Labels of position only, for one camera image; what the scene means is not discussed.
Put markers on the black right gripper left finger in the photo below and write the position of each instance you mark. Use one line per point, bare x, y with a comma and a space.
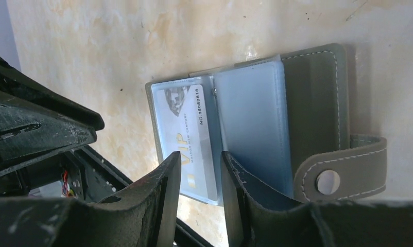
142, 214

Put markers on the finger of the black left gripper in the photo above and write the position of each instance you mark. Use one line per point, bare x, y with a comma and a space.
16, 84
30, 133

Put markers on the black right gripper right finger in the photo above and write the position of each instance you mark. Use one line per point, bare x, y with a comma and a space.
258, 215

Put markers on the grey-green leather card holder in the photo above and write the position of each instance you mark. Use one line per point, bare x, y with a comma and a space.
327, 161

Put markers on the white VIP card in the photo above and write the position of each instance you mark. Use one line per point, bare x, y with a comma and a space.
183, 126

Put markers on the blue card in holder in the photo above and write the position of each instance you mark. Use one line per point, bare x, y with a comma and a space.
252, 108

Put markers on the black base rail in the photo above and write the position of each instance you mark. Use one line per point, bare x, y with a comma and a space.
92, 178

